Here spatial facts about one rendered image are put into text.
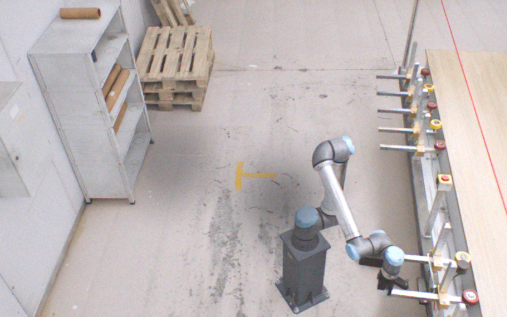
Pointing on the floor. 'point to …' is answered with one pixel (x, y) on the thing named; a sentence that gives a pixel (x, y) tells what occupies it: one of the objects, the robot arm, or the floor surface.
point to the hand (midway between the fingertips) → (387, 294)
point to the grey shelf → (102, 126)
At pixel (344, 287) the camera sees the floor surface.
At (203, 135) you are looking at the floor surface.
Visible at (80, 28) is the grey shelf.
